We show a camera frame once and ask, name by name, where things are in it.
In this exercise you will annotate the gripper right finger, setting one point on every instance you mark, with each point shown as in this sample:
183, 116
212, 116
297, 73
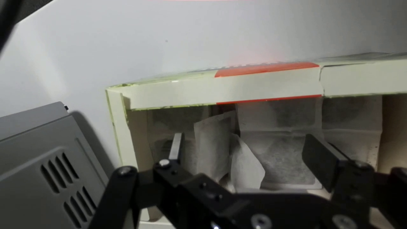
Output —
324, 159

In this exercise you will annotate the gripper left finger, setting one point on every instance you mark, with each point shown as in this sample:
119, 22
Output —
118, 197

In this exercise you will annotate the white paper tea bag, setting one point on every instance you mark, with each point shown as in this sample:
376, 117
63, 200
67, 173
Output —
213, 146
246, 167
279, 152

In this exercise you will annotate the open cardboard tea box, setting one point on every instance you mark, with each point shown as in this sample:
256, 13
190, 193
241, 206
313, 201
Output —
222, 87

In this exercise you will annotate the grey metal appliance with vents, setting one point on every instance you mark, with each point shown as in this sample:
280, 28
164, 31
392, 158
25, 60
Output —
38, 165

